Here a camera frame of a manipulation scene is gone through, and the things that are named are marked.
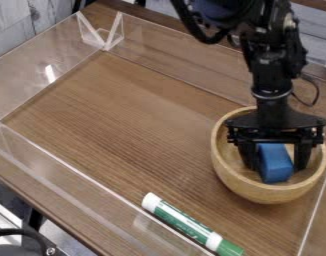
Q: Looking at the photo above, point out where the clear acrylic tray wall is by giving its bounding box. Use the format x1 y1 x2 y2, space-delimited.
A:
0 4 326 256

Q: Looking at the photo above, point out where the black device with screw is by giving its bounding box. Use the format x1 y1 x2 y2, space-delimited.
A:
0 241 58 256

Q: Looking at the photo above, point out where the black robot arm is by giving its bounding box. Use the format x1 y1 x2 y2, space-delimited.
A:
171 0 326 170

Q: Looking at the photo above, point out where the brown wooden bowl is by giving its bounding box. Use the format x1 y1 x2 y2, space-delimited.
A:
209 106 326 204

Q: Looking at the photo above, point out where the blue foam block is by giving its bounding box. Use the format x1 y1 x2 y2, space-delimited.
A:
257 143 293 184

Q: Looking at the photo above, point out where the green and white marker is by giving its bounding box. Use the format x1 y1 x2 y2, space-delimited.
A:
141 192 244 256

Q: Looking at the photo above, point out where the black cable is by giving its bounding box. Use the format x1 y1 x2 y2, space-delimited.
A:
169 0 236 45

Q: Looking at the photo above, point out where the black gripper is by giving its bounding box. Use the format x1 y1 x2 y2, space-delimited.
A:
224 90 326 171

